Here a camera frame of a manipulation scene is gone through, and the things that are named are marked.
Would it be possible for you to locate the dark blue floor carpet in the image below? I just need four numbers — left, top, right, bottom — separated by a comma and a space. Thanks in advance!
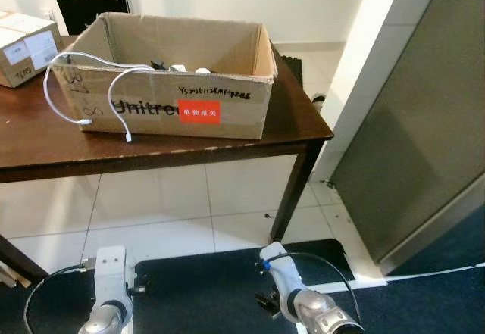
0, 205, 485, 334

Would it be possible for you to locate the dark wood table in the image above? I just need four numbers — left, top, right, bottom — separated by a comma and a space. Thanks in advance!
0, 34, 335, 286

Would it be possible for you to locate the large open cardboard box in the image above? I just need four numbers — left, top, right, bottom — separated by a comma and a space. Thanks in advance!
47, 11, 280, 141

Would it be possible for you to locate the small white item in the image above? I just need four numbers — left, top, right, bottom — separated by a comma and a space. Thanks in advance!
168, 64, 214, 76

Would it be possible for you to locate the grey door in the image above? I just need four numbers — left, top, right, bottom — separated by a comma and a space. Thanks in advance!
330, 0, 485, 275

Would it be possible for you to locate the black floor mat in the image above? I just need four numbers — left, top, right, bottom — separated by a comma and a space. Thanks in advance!
281, 55, 305, 87

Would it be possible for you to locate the small labelled cardboard box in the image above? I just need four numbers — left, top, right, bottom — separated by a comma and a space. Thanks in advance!
0, 11, 64, 89

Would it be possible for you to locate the black flat panel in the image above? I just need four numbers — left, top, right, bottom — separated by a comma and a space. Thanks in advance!
56, 0, 129, 36

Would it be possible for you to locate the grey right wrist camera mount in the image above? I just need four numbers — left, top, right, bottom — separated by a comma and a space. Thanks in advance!
259, 241, 308, 313

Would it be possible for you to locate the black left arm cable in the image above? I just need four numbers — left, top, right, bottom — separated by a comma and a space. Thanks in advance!
22, 258, 99, 334

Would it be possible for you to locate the white usb cable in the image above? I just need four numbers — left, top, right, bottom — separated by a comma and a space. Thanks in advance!
107, 64, 180, 143
42, 51, 153, 127

